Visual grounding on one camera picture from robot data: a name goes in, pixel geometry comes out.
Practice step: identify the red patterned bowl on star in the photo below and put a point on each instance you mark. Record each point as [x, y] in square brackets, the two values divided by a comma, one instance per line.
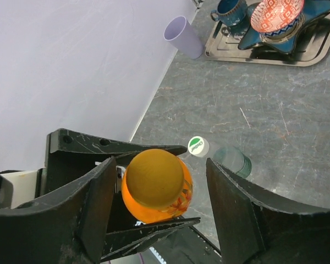
[272, 18]

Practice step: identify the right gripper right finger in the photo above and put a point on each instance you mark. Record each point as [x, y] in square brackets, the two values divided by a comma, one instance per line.
[255, 225]

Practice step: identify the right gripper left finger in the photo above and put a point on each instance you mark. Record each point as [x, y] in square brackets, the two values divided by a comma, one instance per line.
[67, 225]

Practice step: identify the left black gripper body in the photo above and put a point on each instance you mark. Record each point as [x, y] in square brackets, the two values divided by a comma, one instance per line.
[120, 218]

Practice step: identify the lilac plastic cup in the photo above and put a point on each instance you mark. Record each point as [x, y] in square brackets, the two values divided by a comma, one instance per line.
[180, 34]

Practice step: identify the dark blue mug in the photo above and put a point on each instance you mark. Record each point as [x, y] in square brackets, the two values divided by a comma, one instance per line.
[230, 12]

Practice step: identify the orange juice bottle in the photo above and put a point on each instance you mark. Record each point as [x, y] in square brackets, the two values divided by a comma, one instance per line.
[157, 186]

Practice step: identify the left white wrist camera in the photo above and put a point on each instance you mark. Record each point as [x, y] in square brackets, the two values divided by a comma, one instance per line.
[18, 187]

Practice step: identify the blue star-shaped dish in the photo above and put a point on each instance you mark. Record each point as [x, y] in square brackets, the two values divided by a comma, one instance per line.
[312, 12]

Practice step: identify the green label clear bottle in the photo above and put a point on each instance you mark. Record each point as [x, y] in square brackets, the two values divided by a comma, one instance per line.
[228, 156]

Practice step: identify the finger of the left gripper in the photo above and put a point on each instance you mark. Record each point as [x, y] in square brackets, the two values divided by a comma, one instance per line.
[71, 154]
[141, 237]

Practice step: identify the metal tray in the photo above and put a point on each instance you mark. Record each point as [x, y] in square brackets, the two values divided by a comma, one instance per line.
[311, 47]

